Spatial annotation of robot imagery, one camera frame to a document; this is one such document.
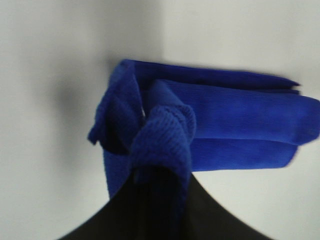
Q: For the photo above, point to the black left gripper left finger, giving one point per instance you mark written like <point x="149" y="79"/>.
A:
<point x="127" y="216"/>

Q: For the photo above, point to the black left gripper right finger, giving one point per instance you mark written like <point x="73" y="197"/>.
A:
<point x="205" y="219"/>

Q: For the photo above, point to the blue microfibre towel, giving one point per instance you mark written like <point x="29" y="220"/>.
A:
<point x="197" y="119"/>

